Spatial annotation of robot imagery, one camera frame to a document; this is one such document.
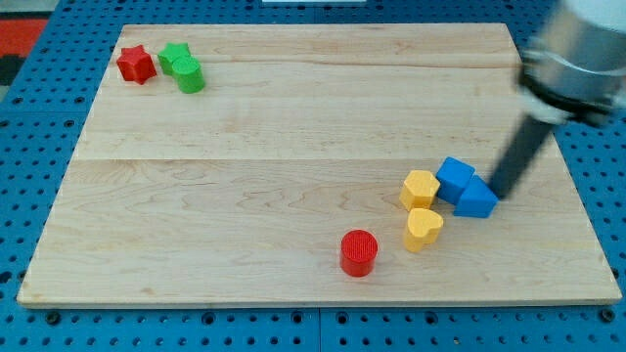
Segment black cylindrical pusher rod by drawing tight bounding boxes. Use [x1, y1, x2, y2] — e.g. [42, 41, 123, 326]
[488, 114, 555, 199]

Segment yellow hexagon block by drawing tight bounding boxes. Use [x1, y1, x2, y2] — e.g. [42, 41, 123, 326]
[399, 170, 440, 211]

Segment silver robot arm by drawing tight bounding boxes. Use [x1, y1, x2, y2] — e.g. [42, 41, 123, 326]
[488, 0, 625, 199]

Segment blue cube block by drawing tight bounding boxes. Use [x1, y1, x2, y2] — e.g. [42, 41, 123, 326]
[435, 156, 475, 204]

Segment blue triangle block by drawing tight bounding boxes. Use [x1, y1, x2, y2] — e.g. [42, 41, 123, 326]
[453, 175, 499, 218]

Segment yellow heart block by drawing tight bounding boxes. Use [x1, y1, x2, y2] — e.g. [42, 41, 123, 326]
[402, 208, 444, 252]

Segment red cylinder block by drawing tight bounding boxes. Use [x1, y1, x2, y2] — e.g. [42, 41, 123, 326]
[339, 229, 379, 278]

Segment wooden board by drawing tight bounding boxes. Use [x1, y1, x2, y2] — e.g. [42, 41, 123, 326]
[18, 23, 621, 309]

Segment green cylinder block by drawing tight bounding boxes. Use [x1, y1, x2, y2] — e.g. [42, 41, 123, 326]
[172, 56, 205, 94]

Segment green star block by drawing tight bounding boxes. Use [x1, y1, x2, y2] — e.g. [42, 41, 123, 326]
[157, 42, 191, 75]

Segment red star block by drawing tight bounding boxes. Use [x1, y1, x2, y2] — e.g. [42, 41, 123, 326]
[116, 45, 157, 85]

